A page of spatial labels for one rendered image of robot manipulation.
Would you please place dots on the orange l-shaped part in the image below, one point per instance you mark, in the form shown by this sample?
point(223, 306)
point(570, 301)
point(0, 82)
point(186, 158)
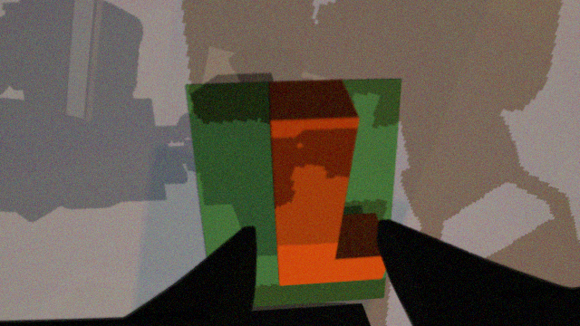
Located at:
point(313, 129)

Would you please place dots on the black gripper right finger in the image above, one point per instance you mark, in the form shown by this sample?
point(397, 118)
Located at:
point(440, 284)

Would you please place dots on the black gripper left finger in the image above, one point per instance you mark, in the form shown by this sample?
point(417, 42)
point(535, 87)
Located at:
point(217, 292)

